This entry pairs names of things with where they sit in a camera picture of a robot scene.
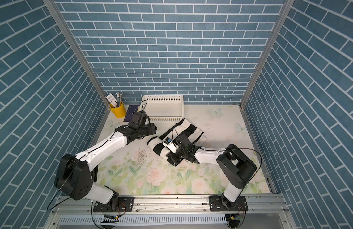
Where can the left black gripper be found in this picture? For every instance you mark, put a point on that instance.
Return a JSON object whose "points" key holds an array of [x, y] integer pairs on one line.
{"points": [[152, 128]]}

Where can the white paper tag in cup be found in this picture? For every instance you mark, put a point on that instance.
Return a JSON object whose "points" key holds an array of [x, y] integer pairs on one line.
{"points": [[112, 100]]}

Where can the pens in cup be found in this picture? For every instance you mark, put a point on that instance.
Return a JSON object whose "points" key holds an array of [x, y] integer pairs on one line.
{"points": [[118, 99]]}

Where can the black white striped pillowcase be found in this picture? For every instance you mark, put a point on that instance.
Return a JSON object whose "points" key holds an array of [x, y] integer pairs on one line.
{"points": [[182, 129]]}

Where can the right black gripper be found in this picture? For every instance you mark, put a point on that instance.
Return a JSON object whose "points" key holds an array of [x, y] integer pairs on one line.
{"points": [[172, 156]]}

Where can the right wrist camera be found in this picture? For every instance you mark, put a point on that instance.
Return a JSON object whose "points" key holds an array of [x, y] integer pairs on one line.
{"points": [[168, 142]]}

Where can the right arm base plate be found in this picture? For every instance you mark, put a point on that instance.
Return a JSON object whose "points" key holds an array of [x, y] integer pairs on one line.
{"points": [[228, 203]]}

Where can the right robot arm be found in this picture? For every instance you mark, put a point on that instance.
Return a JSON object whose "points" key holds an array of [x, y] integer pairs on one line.
{"points": [[237, 167]]}

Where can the dark blue notebook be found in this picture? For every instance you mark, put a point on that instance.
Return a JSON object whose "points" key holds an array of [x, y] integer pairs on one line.
{"points": [[130, 112]]}

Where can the aluminium front rail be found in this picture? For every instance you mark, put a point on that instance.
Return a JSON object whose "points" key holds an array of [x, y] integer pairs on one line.
{"points": [[194, 204]]}

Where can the white plastic basket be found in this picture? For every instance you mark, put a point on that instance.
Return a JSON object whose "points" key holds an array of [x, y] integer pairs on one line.
{"points": [[163, 108]]}

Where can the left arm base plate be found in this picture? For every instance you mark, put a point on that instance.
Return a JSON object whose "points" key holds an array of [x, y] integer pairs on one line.
{"points": [[120, 204]]}

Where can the yellow pen cup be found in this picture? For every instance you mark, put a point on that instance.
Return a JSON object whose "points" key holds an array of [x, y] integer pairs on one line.
{"points": [[119, 112]]}

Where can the white vent grille strip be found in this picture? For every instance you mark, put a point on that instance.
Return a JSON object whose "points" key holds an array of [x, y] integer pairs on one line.
{"points": [[147, 220]]}

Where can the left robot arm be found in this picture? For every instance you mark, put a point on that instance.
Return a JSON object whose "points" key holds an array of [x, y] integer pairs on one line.
{"points": [[74, 171]]}

